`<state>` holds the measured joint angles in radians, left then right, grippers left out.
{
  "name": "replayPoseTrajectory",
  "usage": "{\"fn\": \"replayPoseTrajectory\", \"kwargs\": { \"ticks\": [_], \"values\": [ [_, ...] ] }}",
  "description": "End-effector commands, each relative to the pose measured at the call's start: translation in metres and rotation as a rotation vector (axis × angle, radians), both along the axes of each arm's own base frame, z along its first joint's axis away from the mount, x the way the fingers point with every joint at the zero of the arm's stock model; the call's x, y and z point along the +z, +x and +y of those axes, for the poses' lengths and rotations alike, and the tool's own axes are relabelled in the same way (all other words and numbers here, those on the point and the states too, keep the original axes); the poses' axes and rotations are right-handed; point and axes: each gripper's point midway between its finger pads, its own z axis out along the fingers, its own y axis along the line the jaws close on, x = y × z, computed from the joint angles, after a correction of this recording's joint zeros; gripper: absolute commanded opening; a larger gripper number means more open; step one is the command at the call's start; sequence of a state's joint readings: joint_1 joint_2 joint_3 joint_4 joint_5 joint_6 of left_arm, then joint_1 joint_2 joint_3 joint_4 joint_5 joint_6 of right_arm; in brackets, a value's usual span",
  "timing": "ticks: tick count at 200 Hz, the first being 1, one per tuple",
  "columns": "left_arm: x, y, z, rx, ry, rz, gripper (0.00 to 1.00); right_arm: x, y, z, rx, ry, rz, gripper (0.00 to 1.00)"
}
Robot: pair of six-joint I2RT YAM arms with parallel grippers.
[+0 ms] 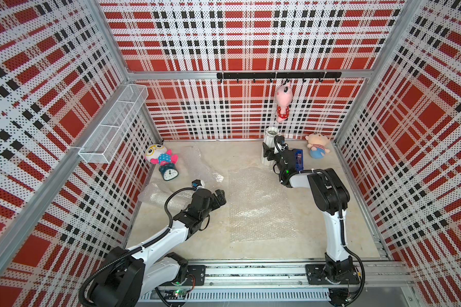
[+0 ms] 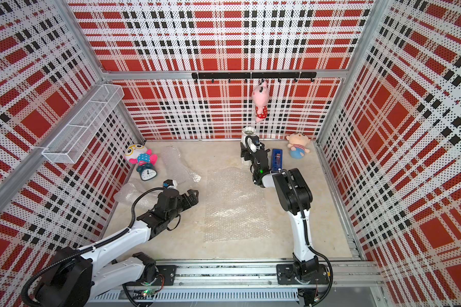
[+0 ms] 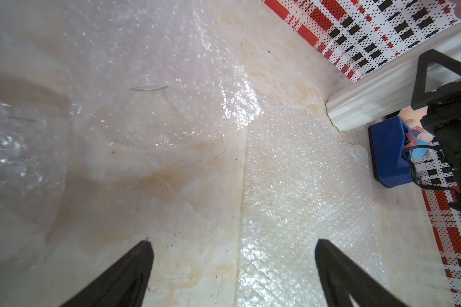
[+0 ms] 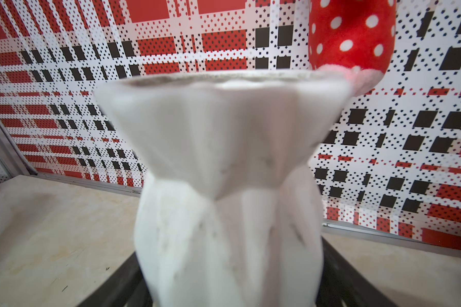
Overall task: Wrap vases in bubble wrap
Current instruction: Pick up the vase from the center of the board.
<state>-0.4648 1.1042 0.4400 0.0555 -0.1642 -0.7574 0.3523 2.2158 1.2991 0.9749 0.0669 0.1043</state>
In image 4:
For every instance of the pink hanging plush toy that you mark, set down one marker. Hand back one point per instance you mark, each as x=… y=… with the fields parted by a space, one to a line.
x=353 y=38

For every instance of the tall white ribbed vase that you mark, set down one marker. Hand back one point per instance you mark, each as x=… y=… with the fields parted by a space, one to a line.
x=230 y=213

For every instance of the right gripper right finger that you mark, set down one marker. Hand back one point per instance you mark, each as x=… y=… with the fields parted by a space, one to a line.
x=342 y=285

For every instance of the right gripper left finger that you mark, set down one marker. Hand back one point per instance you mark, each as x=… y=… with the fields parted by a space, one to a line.
x=125 y=287

